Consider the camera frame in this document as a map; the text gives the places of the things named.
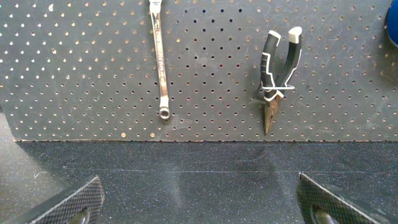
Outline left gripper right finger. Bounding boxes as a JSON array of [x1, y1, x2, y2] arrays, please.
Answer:
[[295, 172, 398, 224]]

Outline roll of blue tape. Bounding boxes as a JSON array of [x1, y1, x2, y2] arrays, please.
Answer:
[[383, 0, 398, 49]]

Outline black and white pliers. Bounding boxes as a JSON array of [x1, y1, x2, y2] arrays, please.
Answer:
[[259, 26, 303, 136]]

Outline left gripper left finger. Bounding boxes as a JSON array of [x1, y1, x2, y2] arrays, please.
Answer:
[[6, 175, 106, 224]]

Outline wrench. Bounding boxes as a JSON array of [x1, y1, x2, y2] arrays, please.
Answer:
[[148, 0, 172, 121]]

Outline black pegboard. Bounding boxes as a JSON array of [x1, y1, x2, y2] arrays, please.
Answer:
[[0, 0, 398, 143]]

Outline metal hook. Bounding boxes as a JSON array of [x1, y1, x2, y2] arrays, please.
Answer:
[[261, 85, 297, 92]]

